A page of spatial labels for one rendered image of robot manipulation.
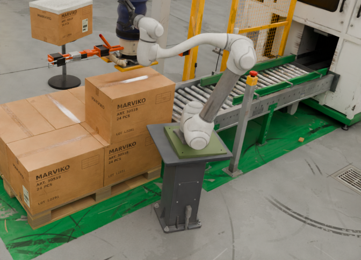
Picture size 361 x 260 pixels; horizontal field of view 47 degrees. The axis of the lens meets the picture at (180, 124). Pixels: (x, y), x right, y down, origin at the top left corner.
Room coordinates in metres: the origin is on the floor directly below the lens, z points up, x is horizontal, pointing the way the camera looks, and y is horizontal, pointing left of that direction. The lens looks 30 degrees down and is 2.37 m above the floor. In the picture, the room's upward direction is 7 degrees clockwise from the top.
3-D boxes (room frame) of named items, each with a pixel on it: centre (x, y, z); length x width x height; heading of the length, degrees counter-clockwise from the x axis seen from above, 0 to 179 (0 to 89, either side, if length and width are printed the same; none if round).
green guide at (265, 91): (4.12, -1.07, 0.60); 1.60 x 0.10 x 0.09; 134
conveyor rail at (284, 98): (3.83, -0.86, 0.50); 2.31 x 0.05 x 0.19; 134
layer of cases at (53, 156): (3.01, 0.90, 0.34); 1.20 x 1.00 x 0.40; 134
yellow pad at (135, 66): (2.95, 0.39, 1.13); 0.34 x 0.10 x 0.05; 134
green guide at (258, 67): (4.51, -0.70, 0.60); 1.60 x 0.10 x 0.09; 134
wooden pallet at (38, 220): (3.01, 0.90, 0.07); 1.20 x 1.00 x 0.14; 134
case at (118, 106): (3.02, 0.43, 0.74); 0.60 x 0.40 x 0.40; 133
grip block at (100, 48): (2.84, 0.63, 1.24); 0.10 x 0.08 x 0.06; 44
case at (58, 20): (4.71, 1.51, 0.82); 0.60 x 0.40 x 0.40; 157
